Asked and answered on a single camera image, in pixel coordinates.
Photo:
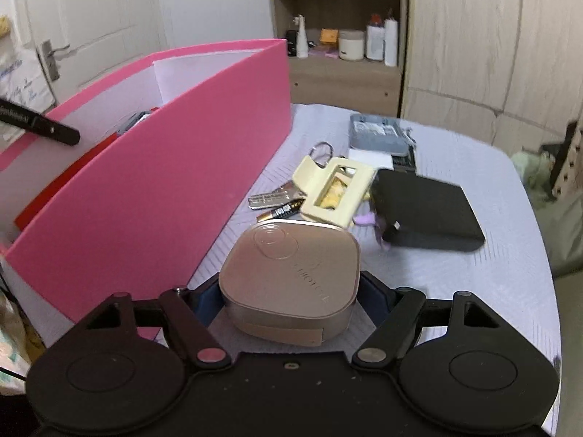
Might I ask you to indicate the silver key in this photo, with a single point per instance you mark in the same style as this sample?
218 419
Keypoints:
273 198

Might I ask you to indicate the white spray bottle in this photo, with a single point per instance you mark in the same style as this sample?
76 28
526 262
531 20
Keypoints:
302 43

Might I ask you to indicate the white jar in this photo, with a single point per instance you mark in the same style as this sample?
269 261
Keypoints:
350 48

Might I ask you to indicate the light wooden wardrobe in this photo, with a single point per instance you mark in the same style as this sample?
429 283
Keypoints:
478 54

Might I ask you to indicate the white charger block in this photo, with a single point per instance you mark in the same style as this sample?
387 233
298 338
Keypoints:
371 159

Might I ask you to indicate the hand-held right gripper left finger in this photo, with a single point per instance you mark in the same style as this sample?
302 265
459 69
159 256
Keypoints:
205 300

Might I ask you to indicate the black phone battery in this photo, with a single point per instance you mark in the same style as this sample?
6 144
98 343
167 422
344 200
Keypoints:
405 164

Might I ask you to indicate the rose gold square case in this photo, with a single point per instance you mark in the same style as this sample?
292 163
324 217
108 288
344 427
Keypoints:
282 277

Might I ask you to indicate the pale printed bag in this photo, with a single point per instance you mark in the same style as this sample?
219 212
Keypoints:
18 327

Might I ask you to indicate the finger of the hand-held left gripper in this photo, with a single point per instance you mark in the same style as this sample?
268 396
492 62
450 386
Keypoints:
45 125

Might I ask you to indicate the olive blanket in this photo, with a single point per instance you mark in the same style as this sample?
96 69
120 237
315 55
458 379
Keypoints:
564 236

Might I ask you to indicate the pale green cloth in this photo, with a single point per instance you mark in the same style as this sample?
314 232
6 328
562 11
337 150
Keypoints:
533 168

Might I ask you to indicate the pocket wifi router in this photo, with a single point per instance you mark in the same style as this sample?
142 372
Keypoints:
378 134

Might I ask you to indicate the wooden shelf unit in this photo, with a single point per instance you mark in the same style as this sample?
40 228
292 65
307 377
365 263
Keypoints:
346 86

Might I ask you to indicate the beige patterned bag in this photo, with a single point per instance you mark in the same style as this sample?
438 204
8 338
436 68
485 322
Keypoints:
571 164

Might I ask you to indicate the pink cardboard box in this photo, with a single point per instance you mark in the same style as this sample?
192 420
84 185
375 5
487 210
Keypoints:
159 191

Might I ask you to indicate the pink flat box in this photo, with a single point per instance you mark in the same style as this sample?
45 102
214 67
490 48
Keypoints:
325 53

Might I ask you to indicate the tall white bottle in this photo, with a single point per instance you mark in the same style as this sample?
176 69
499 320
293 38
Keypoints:
391 41

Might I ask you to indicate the white bottle red cap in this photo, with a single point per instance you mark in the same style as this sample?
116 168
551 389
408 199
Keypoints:
374 43

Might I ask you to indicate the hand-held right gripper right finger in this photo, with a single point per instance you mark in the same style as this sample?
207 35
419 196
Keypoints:
371 296

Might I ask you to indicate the black gold battery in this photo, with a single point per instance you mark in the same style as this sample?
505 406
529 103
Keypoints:
282 211

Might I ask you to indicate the purple hair clip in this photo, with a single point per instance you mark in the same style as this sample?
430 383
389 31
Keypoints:
364 219

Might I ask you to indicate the white door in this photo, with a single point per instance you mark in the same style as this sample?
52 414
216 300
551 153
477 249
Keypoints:
91 18

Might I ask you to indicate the white patterned table cloth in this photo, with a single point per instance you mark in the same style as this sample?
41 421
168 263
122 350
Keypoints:
455 282

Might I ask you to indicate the small orange box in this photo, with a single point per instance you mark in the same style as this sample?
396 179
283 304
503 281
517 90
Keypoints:
329 36

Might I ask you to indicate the cream hair claw clip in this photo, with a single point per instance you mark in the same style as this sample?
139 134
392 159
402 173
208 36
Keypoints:
314 177

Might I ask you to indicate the black rectangular case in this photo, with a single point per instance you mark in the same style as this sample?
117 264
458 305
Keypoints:
423 209

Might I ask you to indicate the small black bottle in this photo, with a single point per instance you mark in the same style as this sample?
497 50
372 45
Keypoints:
290 43

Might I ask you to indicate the white printed wall sheet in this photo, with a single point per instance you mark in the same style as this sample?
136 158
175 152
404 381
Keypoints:
22 82

